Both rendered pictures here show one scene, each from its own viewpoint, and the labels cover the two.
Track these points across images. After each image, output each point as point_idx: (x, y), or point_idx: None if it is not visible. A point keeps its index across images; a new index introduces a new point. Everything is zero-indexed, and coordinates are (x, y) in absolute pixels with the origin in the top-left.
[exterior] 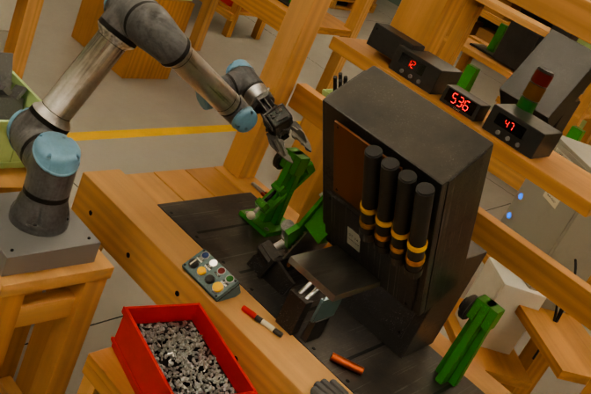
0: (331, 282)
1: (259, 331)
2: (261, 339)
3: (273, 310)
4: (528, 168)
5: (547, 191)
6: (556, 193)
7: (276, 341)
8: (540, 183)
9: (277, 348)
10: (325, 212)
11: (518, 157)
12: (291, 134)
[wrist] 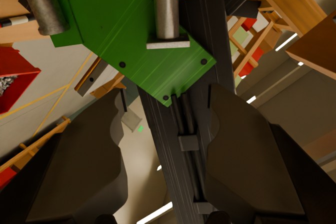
0: (112, 75)
1: (10, 29)
2: (17, 32)
3: None
4: (310, 65)
5: (296, 56)
6: (295, 56)
7: (30, 21)
8: (300, 59)
9: (34, 26)
10: (138, 90)
11: (317, 70)
12: (208, 199)
